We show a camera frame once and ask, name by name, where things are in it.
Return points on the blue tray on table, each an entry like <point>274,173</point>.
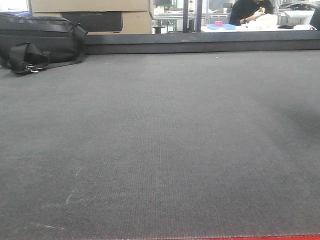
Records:
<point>225,27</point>

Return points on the lower cardboard box black label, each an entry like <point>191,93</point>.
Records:
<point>107,22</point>

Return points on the person in black shirt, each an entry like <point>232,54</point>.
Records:
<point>245,11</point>

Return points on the white plastic bag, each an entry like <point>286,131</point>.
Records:
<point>263,22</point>

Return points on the black fabric bag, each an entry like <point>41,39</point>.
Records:
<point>31,44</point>

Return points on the upper cardboard box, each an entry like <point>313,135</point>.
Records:
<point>51,6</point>

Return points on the black vertical post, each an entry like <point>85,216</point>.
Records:
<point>185,15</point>

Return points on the dark conveyor side rail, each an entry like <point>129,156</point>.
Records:
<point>202,42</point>

